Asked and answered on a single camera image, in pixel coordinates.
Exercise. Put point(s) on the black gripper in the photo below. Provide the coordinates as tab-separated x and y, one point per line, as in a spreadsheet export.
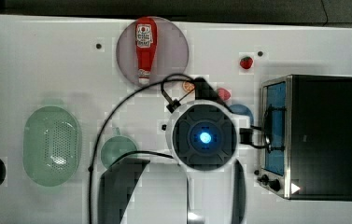
203	91

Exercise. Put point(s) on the red plush ketchup bottle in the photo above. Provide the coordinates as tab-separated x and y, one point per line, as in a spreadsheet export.
146	39

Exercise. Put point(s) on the orange slice toy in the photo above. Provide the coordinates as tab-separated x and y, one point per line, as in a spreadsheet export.
188	87

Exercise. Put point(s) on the pink green strawberry toy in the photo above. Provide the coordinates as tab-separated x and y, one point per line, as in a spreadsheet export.
224	94

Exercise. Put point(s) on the small red strawberry toy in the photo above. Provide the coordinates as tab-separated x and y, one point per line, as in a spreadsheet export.
246	62

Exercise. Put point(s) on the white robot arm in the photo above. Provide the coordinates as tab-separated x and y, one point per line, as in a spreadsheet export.
203	137

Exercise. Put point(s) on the green oval colander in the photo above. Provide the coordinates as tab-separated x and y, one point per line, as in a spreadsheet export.
51	145

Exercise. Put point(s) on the silver black toaster oven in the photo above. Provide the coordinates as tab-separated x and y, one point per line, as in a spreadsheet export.
307	125

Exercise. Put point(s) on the grey round plate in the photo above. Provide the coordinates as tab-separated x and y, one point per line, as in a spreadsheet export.
172	53

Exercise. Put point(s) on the green mug with handle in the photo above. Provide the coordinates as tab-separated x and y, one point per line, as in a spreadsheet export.
115	146

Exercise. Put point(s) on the blue cup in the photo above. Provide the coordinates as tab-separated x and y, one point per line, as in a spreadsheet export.
242	110

